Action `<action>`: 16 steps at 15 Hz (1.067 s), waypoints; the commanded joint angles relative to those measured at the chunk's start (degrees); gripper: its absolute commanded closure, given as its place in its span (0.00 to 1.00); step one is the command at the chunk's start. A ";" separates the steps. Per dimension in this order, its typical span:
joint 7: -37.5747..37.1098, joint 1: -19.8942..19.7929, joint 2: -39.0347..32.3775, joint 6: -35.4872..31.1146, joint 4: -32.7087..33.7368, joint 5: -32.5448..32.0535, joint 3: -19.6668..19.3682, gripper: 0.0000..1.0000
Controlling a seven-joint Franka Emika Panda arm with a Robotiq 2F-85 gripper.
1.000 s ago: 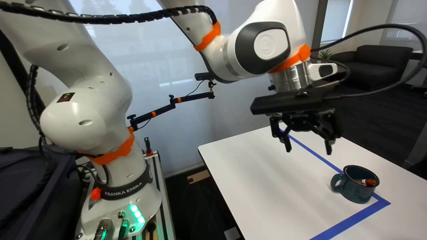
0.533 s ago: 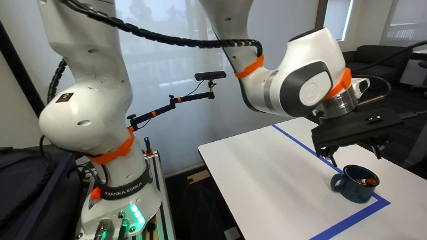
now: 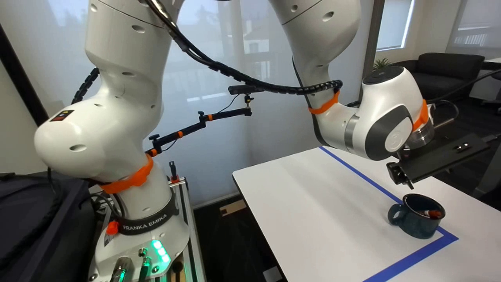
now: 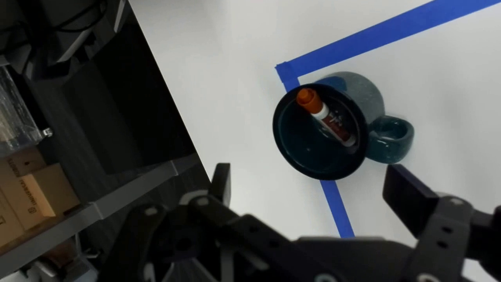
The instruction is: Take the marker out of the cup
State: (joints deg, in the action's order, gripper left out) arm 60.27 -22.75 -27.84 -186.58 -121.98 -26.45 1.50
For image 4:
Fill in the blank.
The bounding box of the orange capped marker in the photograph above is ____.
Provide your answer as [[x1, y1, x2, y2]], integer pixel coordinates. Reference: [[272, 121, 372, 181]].
[[296, 88, 357, 147]]

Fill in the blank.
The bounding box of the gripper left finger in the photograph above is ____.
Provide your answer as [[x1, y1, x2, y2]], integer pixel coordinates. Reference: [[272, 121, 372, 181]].
[[99, 163, 337, 282]]

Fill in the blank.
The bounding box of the clear plastic container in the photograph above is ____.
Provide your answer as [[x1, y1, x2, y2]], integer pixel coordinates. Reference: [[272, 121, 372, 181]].
[[0, 65, 53, 157]]

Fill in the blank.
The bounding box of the grey metal shelf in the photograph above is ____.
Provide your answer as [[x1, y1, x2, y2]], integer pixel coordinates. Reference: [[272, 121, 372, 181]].
[[0, 153, 204, 279]]

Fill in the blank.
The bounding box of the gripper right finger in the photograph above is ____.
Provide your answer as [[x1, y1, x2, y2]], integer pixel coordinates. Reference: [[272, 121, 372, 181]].
[[382, 164, 501, 282]]

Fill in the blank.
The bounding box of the dark teal ceramic mug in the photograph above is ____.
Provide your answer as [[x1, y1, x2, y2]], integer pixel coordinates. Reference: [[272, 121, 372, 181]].
[[272, 71, 414, 181]]

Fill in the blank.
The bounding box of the stack of cardboard boxes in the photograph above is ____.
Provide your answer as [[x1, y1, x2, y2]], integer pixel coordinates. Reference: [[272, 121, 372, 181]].
[[0, 147, 81, 248]]

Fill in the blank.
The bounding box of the blue tape outline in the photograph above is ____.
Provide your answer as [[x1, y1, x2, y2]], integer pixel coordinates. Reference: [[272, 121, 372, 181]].
[[275, 0, 501, 239]]

